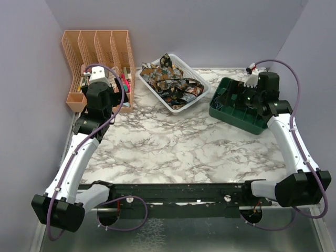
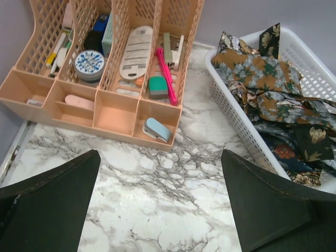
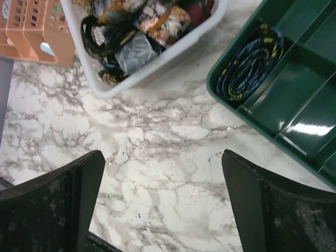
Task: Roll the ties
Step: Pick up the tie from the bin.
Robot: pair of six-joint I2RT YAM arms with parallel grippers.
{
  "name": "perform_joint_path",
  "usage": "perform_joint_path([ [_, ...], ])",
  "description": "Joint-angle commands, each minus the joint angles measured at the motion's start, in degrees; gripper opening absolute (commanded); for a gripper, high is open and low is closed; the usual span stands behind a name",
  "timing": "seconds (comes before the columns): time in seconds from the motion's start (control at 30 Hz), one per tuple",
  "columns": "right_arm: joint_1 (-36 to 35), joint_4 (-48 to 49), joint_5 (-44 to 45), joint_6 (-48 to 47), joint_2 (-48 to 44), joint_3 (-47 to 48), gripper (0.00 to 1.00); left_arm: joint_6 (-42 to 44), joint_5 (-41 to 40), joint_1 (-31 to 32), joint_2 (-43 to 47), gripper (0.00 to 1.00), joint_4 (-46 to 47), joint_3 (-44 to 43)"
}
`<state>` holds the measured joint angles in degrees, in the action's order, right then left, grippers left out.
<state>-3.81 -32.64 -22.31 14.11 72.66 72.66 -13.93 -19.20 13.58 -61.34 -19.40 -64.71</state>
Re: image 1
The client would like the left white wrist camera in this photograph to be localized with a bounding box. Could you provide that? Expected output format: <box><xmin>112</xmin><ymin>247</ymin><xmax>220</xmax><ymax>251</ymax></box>
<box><xmin>89</xmin><ymin>66</ymin><xmax>109</xmax><ymax>84</ymax></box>

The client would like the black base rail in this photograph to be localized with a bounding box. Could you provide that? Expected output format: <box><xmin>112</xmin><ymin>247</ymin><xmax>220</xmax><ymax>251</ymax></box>
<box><xmin>93</xmin><ymin>183</ymin><xmax>271</xmax><ymax>219</ymax></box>

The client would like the rolled tie in tray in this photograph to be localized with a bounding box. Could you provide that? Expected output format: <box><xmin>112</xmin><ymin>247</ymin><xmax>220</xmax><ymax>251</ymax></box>
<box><xmin>210</xmin><ymin>96</ymin><xmax>223</xmax><ymax>111</ymax></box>

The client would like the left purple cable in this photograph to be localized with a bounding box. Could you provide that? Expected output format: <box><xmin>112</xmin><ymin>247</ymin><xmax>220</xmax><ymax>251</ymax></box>
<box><xmin>47</xmin><ymin>64</ymin><xmax>148</xmax><ymax>242</ymax></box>

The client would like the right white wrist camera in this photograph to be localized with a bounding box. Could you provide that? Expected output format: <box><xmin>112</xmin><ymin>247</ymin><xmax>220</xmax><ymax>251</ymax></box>
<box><xmin>244</xmin><ymin>63</ymin><xmax>262</xmax><ymax>88</ymax></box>

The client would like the purple cable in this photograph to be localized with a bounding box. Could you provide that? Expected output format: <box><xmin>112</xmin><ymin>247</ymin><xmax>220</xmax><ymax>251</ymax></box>
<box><xmin>243</xmin><ymin>59</ymin><xmax>329</xmax><ymax>231</ymax></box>
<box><xmin>47</xmin><ymin>64</ymin><xmax>148</xmax><ymax>242</ymax></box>

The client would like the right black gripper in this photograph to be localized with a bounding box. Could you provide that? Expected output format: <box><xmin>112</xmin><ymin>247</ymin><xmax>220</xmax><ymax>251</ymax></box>
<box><xmin>217</xmin><ymin>79</ymin><xmax>264</xmax><ymax>109</ymax></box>

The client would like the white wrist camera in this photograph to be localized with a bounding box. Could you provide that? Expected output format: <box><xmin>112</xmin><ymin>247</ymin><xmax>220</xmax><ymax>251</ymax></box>
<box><xmin>244</xmin><ymin>63</ymin><xmax>262</xmax><ymax>88</ymax></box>
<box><xmin>89</xmin><ymin>66</ymin><xmax>109</xmax><ymax>84</ymax></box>

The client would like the white plastic lattice basket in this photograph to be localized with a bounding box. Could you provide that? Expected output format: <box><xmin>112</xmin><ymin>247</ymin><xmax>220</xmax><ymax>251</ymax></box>
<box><xmin>137</xmin><ymin>54</ymin><xmax>211</xmax><ymax>115</ymax></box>

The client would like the green compartment tray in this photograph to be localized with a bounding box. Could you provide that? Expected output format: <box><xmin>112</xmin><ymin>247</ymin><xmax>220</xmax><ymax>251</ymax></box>
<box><xmin>209</xmin><ymin>72</ymin><xmax>280</xmax><ymax>135</ymax></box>

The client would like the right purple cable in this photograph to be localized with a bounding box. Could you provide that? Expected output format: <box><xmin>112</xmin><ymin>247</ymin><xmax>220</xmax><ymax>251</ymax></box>
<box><xmin>243</xmin><ymin>59</ymin><xmax>329</xmax><ymax>231</ymax></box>

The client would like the peach plastic desk organizer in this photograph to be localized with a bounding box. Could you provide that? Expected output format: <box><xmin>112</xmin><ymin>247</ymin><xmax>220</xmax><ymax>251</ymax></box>
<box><xmin>61</xmin><ymin>30</ymin><xmax>135</xmax><ymax>113</ymax></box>

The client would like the pile of patterned ties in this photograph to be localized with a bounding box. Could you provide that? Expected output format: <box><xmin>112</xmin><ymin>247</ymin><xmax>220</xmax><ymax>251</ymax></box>
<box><xmin>140</xmin><ymin>54</ymin><xmax>204</xmax><ymax>110</ymax></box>

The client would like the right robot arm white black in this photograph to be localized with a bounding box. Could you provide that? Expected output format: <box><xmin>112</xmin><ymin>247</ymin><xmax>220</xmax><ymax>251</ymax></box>
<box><xmin>233</xmin><ymin>72</ymin><xmax>331</xmax><ymax>207</ymax></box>

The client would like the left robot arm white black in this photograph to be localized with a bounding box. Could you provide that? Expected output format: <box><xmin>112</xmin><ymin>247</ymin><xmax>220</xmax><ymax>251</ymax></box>
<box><xmin>31</xmin><ymin>81</ymin><xmax>127</xmax><ymax>232</ymax></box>

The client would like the pink marker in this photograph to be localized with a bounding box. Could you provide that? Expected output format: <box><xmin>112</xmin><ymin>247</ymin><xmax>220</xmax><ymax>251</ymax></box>
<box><xmin>121</xmin><ymin>74</ymin><xmax>131</xmax><ymax>93</ymax></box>

